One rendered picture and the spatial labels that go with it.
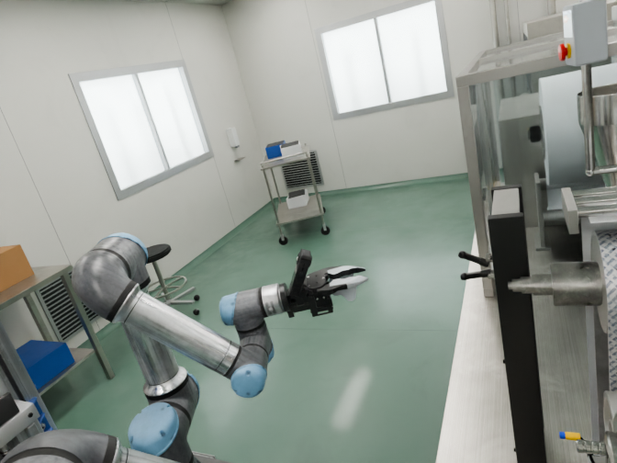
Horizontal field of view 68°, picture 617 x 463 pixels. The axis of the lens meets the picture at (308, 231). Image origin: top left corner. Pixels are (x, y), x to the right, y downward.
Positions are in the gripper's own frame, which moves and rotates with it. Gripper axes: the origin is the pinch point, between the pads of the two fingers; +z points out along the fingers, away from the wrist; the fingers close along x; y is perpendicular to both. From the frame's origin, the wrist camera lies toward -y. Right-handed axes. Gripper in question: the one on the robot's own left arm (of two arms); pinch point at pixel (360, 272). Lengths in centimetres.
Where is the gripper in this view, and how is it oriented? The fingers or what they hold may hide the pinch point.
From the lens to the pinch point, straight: 112.1
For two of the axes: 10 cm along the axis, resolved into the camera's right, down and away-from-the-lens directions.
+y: 2.3, 8.6, 4.4
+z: 9.7, -2.3, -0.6
